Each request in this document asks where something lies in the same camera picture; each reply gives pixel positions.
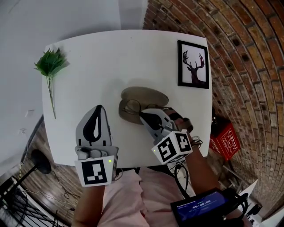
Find thin floor cable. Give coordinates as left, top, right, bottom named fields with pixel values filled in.
left=51, top=170, right=81, bottom=211

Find wrist-mounted phone with blue screen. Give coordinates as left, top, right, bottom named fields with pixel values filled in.
left=170, top=188, right=234, bottom=227

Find person's left forearm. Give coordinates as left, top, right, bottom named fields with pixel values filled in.
left=72, top=184, right=107, bottom=227

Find black floor lamp base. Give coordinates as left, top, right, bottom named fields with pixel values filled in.
left=30, top=149, right=52, bottom=175

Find red box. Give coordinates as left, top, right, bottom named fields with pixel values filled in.
left=209, top=118, right=241, bottom=162

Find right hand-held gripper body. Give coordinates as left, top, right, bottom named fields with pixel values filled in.
left=152, top=119, right=193, bottom=165

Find green artificial leaf sprig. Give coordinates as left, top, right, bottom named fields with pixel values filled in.
left=34, top=47, right=71, bottom=120

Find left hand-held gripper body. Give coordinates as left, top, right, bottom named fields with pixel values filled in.
left=74, top=145, right=119, bottom=188

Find black framed deer picture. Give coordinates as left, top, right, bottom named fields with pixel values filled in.
left=177, top=39, right=210, bottom=90

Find black wrist bands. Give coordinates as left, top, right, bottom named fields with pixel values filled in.
left=190, top=136, right=203, bottom=149

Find thin wire-frame glasses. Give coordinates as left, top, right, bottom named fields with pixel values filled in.
left=122, top=99, right=165, bottom=116

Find person's pink clothing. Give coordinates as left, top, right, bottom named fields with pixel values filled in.
left=97, top=166, right=196, bottom=227

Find person's right forearm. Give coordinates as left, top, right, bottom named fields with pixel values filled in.
left=185, top=141, right=223, bottom=194

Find black metal rack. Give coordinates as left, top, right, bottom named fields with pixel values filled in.
left=0, top=176, right=57, bottom=227

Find tan glasses case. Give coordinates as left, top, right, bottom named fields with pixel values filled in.
left=118, top=86, right=170, bottom=126

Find person's right hand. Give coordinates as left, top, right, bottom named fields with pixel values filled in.
left=165, top=107, right=194, bottom=135

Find black cable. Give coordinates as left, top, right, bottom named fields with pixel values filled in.
left=174, top=162, right=196, bottom=199

